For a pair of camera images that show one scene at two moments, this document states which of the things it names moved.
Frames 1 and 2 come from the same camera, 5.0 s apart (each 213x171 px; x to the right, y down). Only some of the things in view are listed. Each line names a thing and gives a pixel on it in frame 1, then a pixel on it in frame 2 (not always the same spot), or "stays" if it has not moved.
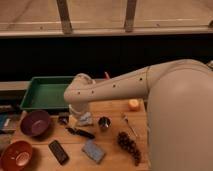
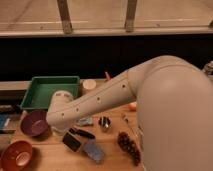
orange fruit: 134,105 stays
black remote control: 59,151 → 71,142
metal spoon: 126,120 stays
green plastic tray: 46,92 stays
